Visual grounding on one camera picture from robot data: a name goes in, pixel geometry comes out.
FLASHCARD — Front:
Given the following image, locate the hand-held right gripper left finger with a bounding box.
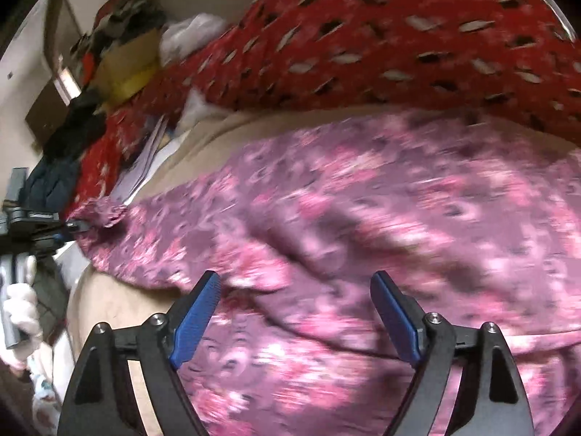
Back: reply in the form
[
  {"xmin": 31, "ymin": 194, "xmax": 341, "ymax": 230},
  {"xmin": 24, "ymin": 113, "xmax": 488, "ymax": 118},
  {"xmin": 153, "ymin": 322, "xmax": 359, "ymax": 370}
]
[{"xmin": 57, "ymin": 270, "xmax": 222, "ymax": 436}]

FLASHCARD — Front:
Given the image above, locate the person's left forearm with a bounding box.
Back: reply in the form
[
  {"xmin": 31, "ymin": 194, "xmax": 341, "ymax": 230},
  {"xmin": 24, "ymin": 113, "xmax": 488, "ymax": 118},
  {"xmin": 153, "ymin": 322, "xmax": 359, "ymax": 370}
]
[{"xmin": 25, "ymin": 345, "xmax": 62, "ymax": 423}]

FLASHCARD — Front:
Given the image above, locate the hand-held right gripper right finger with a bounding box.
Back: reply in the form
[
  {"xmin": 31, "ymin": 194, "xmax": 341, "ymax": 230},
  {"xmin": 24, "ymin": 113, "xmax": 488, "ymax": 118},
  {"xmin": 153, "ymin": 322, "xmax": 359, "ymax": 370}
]
[{"xmin": 370, "ymin": 270, "xmax": 536, "ymax": 436}]

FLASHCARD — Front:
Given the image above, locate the white cloth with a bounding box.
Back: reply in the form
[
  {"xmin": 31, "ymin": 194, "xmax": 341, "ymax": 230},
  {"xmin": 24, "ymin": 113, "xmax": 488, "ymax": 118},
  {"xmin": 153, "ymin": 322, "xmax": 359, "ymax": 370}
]
[{"xmin": 159, "ymin": 13, "xmax": 228, "ymax": 66}]

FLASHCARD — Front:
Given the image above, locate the person's left hand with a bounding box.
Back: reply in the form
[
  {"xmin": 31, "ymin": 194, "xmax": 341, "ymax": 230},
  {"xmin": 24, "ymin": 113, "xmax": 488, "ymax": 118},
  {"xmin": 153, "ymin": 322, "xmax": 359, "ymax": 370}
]
[{"xmin": 0, "ymin": 254, "xmax": 44, "ymax": 371}]

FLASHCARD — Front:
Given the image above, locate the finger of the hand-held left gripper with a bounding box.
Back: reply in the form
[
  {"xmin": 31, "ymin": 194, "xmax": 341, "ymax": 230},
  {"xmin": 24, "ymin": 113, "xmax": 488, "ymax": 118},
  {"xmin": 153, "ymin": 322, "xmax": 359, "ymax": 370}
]
[{"xmin": 50, "ymin": 218, "xmax": 92, "ymax": 245}]

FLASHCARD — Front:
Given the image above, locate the pink floral garment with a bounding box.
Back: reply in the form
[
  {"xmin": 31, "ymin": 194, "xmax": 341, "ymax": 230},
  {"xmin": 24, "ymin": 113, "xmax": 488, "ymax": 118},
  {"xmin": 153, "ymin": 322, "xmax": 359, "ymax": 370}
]
[{"xmin": 68, "ymin": 113, "xmax": 581, "ymax": 436}]

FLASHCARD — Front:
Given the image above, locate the cardboard box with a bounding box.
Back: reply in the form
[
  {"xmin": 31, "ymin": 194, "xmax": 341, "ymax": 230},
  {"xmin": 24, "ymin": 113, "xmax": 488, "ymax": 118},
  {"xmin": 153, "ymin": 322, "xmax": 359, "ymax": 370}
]
[{"xmin": 93, "ymin": 29, "xmax": 164, "ymax": 101}]

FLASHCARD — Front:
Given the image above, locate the yellow cloth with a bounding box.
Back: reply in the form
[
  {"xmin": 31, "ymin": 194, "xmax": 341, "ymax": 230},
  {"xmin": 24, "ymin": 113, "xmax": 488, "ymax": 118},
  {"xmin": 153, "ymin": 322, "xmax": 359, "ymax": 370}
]
[{"xmin": 113, "ymin": 70, "xmax": 159, "ymax": 101}]

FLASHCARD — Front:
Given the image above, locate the red patterned pillow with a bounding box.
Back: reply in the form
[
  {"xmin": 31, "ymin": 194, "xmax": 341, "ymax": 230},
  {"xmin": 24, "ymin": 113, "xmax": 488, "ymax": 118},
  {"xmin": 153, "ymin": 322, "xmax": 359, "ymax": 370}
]
[{"xmin": 64, "ymin": 0, "xmax": 581, "ymax": 219}]

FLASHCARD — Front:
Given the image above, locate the dark jacket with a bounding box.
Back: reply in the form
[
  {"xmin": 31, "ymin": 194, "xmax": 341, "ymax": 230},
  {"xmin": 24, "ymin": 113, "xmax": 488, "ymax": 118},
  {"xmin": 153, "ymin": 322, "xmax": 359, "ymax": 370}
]
[{"xmin": 25, "ymin": 88, "xmax": 107, "ymax": 219}]

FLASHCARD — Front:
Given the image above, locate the stack of papers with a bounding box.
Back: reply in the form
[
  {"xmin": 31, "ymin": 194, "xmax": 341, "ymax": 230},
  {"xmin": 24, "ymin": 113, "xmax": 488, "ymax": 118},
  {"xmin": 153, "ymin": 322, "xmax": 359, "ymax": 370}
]
[{"xmin": 109, "ymin": 116, "xmax": 191, "ymax": 205}]

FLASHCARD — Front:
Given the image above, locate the dark cloth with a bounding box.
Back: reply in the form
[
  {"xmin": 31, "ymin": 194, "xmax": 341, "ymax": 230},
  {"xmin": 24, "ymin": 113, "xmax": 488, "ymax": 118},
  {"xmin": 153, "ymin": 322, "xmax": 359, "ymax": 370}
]
[{"xmin": 34, "ymin": 259, "xmax": 73, "ymax": 341}]

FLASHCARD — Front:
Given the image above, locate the brown wooden board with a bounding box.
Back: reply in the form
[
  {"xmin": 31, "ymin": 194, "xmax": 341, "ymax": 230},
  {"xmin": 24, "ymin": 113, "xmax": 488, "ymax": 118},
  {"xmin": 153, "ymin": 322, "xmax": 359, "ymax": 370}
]
[{"xmin": 25, "ymin": 84, "xmax": 71, "ymax": 148}]

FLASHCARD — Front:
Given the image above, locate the beige bed sheet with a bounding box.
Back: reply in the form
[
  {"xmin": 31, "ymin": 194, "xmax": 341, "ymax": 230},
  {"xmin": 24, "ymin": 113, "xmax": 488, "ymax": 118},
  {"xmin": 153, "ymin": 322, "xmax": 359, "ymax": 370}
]
[{"xmin": 68, "ymin": 109, "xmax": 581, "ymax": 436}]

